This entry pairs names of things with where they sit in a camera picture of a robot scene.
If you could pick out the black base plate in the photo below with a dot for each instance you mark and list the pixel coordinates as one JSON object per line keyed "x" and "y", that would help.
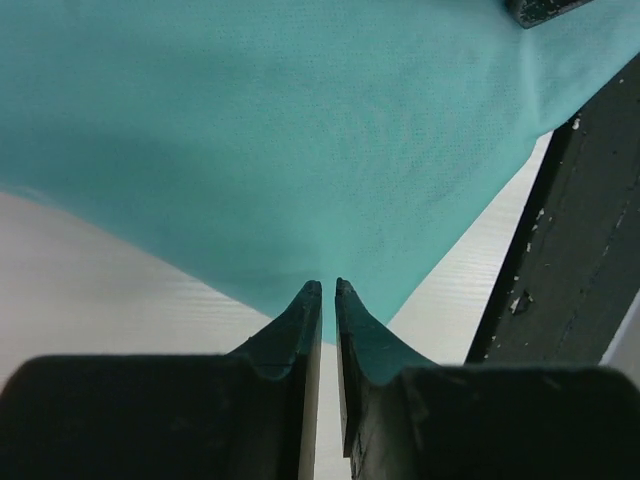
{"x": 572, "y": 269}

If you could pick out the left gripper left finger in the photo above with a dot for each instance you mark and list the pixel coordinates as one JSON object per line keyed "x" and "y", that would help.
{"x": 247, "y": 414}

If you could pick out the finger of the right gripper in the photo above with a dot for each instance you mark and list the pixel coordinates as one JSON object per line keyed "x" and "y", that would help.
{"x": 531, "y": 13}

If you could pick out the teal t-shirt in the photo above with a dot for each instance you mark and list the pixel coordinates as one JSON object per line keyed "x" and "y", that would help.
{"x": 255, "y": 145}

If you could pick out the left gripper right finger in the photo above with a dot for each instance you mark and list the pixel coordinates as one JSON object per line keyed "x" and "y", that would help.
{"x": 406, "y": 417}

